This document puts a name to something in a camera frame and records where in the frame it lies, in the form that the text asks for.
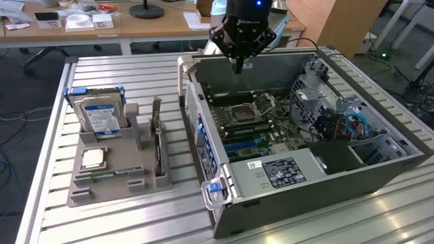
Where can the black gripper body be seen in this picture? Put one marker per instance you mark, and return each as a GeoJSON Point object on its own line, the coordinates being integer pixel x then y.
{"type": "Point", "coordinates": [246, 23]}

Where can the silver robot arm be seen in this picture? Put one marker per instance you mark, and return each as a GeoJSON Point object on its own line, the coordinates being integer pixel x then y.
{"type": "Point", "coordinates": [217, 6]}

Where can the white paper stack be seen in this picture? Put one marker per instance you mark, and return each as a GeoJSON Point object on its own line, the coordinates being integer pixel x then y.
{"type": "Point", "coordinates": [197, 23]}

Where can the cardboard box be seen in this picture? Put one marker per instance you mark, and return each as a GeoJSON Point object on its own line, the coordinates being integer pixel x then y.
{"type": "Point", "coordinates": [203, 7]}

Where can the wooden desk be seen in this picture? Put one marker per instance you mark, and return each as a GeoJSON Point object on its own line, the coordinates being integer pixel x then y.
{"type": "Point", "coordinates": [159, 28]}
{"type": "Point", "coordinates": [51, 35]}

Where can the wooden cabinet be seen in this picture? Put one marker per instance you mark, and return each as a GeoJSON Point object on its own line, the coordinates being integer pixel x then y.
{"type": "Point", "coordinates": [340, 25]}

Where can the black lamp base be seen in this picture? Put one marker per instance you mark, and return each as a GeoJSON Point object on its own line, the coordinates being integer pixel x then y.
{"type": "Point", "coordinates": [146, 12]}

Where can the metal socket cover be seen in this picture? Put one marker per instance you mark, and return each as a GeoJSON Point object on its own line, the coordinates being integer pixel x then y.
{"type": "Point", "coordinates": [266, 103]}

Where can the metal drive cage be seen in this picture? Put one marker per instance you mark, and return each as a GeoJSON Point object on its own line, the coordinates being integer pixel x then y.
{"type": "Point", "coordinates": [305, 101]}

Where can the CPU socket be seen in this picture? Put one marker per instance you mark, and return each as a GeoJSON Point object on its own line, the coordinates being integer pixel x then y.
{"type": "Point", "coordinates": [243, 114]}

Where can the white cube box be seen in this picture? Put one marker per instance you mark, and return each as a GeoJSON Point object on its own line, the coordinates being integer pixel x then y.
{"type": "Point", "coordinates": [102, 21]}

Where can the red item in bag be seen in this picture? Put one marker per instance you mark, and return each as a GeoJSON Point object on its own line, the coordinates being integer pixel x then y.
{"type": "Point", "coordinates": [107, 8]}

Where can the RAM stick with white label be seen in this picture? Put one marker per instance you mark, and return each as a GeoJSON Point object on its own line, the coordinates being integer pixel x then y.
{"type": "Point", "coordinates": [249, 129]}

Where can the green motherboard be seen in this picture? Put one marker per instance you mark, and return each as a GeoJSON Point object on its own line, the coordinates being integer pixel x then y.
{"type": "Point", "coordinates": [281, 132]}

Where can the flat white box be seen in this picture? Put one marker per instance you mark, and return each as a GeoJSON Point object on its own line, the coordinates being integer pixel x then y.
{"type": "Point", "coordinates": [79, 28]}

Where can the white tape roll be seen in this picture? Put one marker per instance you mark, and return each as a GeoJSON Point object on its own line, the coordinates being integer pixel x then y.
{"type": "Point", "coordinates": [78, 18]}

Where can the blue expansion slot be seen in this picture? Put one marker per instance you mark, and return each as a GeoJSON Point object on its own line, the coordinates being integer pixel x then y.
{"type": "Point", "coordinates": [242, 147]}

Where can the black stand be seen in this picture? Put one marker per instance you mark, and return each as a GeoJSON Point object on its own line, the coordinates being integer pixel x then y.
{"type": "Point", "coordinates": [418, 84]}

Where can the white box black top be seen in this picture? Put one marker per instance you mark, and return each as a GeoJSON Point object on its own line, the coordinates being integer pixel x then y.
{"type": "Point", "coordinates": [48, 20]}

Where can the black plastic box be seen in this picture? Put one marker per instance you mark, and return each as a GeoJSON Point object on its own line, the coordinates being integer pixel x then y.
{"type": "Point", "coordinates": [336, 157]}

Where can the grey cup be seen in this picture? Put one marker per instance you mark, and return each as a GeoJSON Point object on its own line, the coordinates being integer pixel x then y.
{"type": "Point", "coordinates": [50, 3]}

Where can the black office chair base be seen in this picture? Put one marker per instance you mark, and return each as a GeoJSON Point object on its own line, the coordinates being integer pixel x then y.
{"type": "Point", "coordinates": [40, 57]}

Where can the grey printed parts rack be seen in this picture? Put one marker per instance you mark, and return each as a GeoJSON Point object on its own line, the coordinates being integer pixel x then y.
{"type": "Point", "coordinates": [115, 150]}

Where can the small metal disk bay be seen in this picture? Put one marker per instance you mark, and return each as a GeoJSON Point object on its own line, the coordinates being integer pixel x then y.
{"type": "Point", "coordinates": [386, 147]}

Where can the grey power supply unit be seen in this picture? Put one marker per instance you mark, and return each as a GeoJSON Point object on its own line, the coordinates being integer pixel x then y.
{"type": "Point", "coordinates": [251, 183]}

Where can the white paper slip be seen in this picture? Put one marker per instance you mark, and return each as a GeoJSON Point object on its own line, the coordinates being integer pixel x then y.
{"type": "Point", "coordinates": [16, 26]}

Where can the silver CPU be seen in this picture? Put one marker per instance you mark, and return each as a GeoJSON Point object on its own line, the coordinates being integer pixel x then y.
{"type": "Point", "coordinates": [93, 158]}

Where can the grey plastic bag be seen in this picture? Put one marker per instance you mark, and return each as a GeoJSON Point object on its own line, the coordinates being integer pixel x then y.
{"type": "Point", "coordinates": [14, 12]}

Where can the green RAM stick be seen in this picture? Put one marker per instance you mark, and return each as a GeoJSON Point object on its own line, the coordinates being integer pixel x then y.
{"type": "Point", "coordinates": [109, 174]}

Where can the grey open PC case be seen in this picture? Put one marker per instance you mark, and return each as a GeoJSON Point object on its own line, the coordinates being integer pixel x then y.
{"type": "Point", "coordinates": [305, 203]}

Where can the hard disk with blue bracket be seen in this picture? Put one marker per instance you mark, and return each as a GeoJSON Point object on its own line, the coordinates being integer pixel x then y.
{"type": "Point", "coordinates": [102, 117]}

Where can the white table frame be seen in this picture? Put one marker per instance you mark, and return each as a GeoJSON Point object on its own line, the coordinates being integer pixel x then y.
{"type": "Point", "coordinates": [425, 54]}

